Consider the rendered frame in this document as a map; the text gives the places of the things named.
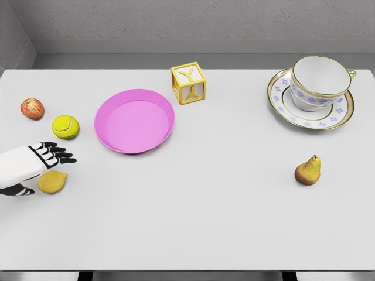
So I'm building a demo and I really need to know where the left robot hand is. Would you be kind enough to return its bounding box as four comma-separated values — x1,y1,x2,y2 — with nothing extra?
0,142,77,197

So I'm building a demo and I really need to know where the yellow lemon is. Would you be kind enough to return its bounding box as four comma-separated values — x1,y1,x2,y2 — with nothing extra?
37,170,69,194

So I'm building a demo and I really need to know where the pink plate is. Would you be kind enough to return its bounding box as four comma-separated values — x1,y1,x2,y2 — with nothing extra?
94,88,176,155

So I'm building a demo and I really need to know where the red apple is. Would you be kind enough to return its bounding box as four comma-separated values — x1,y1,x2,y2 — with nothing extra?
20,97,45,121

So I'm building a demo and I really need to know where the yellow-green tennis ball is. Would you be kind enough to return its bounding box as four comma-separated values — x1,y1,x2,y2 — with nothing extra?
52,114,80,140

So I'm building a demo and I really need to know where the yellow letter block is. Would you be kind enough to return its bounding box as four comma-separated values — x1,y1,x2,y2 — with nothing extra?
171,61,207,106

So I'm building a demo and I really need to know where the white floral saucer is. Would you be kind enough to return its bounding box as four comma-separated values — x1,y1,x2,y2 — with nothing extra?
267,67,355,131

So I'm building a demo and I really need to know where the brown-yellow pear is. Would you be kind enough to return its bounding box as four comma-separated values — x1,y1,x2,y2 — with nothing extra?
294,154,322,186

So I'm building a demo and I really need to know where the white floral teacup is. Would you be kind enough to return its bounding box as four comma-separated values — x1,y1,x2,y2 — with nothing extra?
289,56,357,112

